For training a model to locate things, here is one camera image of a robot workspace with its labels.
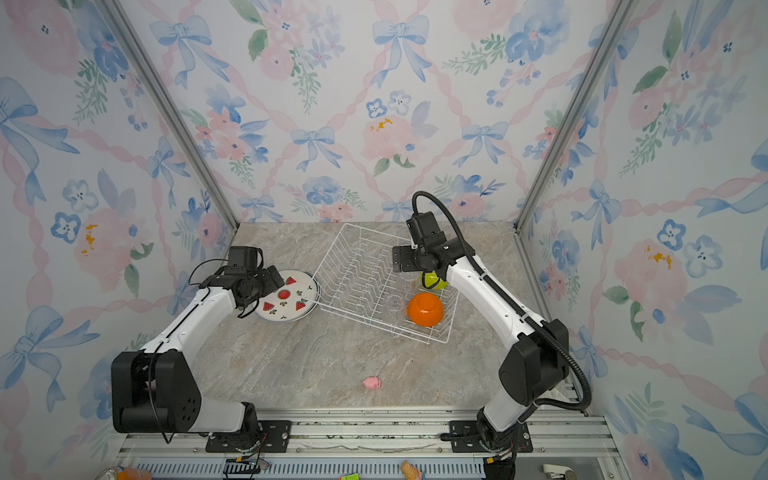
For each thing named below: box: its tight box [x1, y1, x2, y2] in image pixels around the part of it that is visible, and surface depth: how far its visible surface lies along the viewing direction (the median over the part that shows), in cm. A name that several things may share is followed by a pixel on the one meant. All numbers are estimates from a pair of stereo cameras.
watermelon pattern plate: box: [254, 270, 321, 322], surface depth 97 cm
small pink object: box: [362, 377, 382, 389], surface depth 83 cm
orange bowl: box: [407, 292, 444, 327], surface depth 94 cm
